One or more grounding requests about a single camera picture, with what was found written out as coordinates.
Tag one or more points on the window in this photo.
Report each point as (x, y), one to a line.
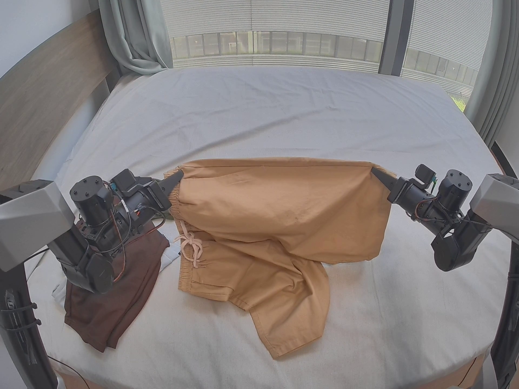
(284, 14)

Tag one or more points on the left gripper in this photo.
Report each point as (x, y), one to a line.
(152, 199)

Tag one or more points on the brown shorts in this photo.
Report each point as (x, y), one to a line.
(129, 298)

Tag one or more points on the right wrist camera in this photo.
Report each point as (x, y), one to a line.
(425, 174)

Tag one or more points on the pale grey garment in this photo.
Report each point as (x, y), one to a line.
(168, 261)

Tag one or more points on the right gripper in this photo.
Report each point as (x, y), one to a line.
(409, 197)

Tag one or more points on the bed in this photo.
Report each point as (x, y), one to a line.
(304, 116)

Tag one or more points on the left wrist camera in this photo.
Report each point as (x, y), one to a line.
(125, 180)

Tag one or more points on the grey-green curtain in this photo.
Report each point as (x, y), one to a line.
(133, 22)
(502, 75)

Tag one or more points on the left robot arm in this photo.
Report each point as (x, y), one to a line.
(36, 217)

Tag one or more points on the tan shorts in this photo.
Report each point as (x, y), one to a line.
(284, 217)

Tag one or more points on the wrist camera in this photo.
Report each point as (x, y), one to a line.
(425, 174)
(125, 180)

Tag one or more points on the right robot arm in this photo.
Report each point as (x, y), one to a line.
(498, 201)

